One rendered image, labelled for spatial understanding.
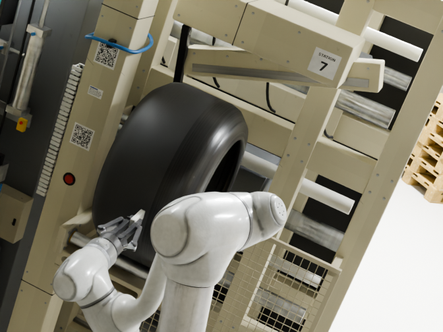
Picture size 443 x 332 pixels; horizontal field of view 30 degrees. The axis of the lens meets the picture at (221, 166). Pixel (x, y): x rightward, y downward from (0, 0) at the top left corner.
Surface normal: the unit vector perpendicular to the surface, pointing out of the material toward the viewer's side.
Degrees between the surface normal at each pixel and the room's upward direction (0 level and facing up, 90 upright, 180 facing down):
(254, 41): 90
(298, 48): 90
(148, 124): 45
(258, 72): 90
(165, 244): 78
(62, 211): 90
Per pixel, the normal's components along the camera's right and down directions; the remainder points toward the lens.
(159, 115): 0.07, -0.54
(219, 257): 0.72, 0.36
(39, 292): -0.32, 0.25
